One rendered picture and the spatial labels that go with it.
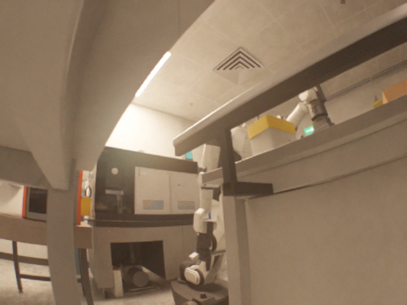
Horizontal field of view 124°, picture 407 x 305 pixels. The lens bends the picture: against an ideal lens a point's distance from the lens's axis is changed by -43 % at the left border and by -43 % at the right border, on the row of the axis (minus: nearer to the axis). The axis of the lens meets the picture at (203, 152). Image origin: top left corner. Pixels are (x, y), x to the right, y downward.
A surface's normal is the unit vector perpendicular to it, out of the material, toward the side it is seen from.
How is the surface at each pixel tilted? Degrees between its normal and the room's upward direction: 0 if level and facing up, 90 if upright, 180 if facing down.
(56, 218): 90
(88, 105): 180
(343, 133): 90
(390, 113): 90
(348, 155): 90
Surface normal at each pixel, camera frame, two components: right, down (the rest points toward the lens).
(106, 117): 0.07, 0.94
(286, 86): -0.78, -0.16
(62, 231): 0.63, -0.30
